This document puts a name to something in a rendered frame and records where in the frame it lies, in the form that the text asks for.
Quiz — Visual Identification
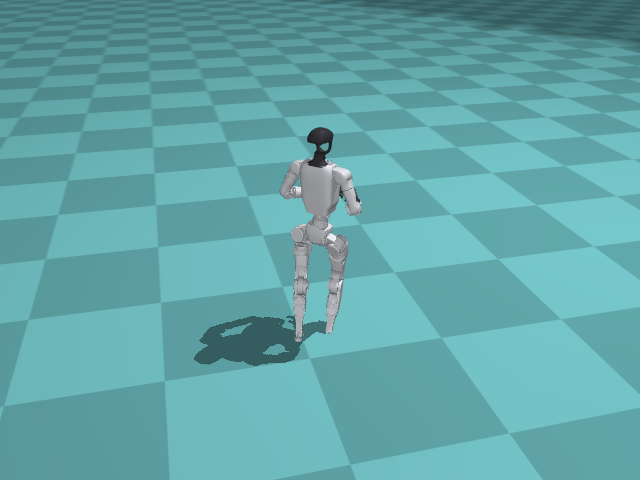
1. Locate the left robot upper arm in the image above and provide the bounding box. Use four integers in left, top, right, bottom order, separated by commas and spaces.
280, 159, 304, 199

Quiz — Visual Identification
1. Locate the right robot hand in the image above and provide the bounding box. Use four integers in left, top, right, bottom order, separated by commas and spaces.
344, 188, 360, 203

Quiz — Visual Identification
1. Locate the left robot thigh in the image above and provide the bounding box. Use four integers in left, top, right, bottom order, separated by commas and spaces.
291, 224, 312, 294

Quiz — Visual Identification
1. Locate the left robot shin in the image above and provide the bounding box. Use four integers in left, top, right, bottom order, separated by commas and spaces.
293, 279, 306, 337

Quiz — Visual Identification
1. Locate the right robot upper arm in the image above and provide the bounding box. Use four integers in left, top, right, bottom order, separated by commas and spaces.
332, 167, 360, 215

